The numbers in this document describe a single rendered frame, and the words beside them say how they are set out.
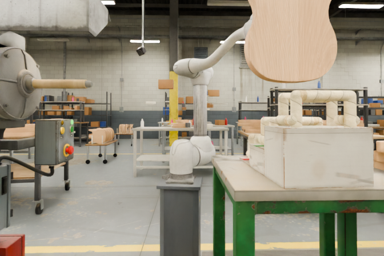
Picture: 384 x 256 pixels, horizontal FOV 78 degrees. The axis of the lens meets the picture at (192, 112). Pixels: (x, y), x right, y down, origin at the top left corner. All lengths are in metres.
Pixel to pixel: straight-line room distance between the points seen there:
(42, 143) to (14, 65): 0.38
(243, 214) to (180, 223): 0.93
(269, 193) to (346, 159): 0.25
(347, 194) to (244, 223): 0.30
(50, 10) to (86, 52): 12.35
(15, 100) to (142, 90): 11.22
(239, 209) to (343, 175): 0.31
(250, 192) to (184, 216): 0.94
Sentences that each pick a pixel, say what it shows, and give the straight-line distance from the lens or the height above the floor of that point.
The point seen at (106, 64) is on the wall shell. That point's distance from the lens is 12.74.
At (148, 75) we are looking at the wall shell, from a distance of 12.17.
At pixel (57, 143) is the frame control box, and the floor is 1.01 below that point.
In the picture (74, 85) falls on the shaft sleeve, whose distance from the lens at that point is 0.94.
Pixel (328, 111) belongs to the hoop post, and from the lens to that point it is 0.91.
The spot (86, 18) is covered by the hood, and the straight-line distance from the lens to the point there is 0.82.
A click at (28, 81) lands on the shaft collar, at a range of 1.01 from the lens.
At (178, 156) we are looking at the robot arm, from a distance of 1.56.
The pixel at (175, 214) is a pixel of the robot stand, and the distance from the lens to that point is 1.61.
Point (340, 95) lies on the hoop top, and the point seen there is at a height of 1.19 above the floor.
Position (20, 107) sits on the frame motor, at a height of 1.17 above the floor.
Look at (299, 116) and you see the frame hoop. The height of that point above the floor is 1.13.
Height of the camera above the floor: 1.14
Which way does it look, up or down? 1 degrees up
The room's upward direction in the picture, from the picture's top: straight up
